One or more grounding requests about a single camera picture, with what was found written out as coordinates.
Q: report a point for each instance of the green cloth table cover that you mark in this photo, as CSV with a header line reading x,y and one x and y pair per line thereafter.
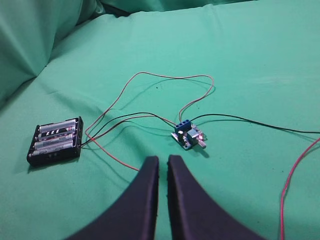
x,y
247,74

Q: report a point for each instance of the black patterned AA battery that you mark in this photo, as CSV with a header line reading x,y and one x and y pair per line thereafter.
x,y
53,134

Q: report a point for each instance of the blue motor controller board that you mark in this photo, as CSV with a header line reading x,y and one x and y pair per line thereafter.
x,y
188,135

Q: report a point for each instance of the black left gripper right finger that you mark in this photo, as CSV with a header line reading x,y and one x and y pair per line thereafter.
x,y
193,214

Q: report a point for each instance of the silver aa battery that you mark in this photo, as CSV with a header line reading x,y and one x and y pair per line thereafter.
x,y
47,144
49,150
58,125

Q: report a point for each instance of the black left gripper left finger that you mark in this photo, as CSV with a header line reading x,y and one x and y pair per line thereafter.
x,y
133,215

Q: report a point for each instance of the black battery holder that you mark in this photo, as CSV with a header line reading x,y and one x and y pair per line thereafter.
x,y
62,155

